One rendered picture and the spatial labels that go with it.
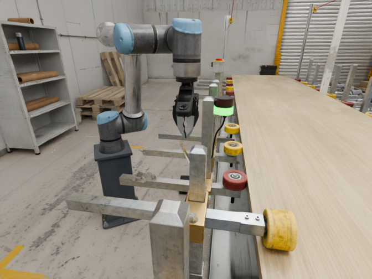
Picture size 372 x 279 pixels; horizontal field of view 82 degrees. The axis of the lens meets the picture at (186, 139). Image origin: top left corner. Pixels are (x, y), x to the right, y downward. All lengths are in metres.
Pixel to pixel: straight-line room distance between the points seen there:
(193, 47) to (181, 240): 0.57
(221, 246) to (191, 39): 0.72
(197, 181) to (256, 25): 8.34
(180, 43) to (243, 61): 7.99
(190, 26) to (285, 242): 0.59
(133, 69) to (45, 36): 2.68
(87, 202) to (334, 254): 0.56
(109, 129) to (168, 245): 1.37
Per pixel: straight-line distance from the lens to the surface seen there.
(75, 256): 1.81
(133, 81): 1.43
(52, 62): 3.94
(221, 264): 0.85
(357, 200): 0.80
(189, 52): 0.69
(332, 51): 2.40
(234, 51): 8.61
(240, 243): 0.92
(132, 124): 1.58
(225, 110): 0.66
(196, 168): 0.47
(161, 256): 0.26
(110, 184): 1.71
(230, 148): 0.93
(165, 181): 0.78
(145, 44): 0.76
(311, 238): 0.61
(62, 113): 4.08
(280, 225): 0.50
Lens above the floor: 1.30
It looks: 23 degrees down
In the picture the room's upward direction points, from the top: straight up
